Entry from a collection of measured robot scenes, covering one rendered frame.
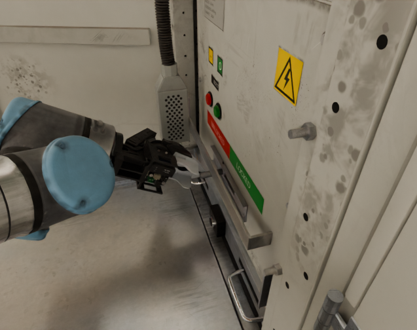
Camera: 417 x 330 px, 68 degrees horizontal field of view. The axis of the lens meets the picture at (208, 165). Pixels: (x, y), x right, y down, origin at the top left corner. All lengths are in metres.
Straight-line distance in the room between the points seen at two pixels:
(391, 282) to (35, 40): 0.94
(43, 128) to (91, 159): 0.17
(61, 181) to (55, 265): 0.46
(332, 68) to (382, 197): 0.10
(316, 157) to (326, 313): 0.12
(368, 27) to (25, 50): 0.93
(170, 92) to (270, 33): 0.37
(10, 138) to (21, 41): 0.51
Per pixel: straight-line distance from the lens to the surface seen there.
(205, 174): 0.67
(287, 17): 0.38
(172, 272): 0.72
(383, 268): 0.20
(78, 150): 0.38
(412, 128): 0.19
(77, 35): 0.93
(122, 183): 0.94
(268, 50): 0.42
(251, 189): 0.54
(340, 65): 0.23
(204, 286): 0.70
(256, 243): 0.50
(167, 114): 0.75
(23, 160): 0.37
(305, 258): 0.32
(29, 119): 0.54
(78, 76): 1.00
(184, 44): 0.83
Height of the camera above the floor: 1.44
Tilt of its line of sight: 37 degrees down
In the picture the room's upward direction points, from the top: straight up
